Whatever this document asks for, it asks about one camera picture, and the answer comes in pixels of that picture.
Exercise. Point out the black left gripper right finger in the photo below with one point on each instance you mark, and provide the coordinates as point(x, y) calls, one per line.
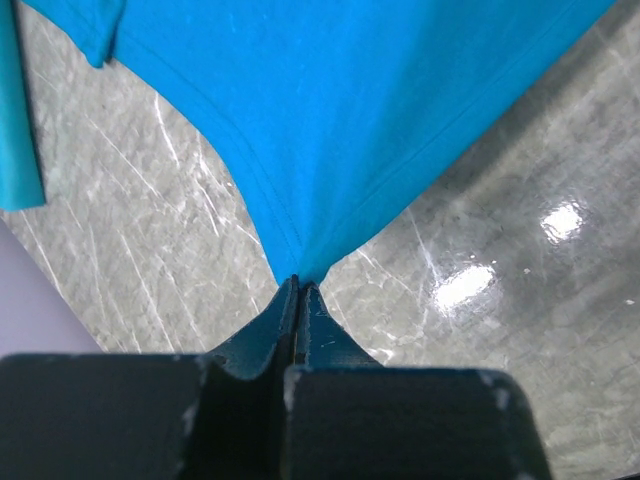
point(349, 417)

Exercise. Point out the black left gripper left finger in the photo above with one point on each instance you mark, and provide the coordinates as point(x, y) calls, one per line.
point(213, 415)

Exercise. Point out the blue polo t-shirt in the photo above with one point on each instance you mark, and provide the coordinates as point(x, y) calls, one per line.
point(331, 116)

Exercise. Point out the folded teal t-shirt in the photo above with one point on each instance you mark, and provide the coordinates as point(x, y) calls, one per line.
point(21, 185)

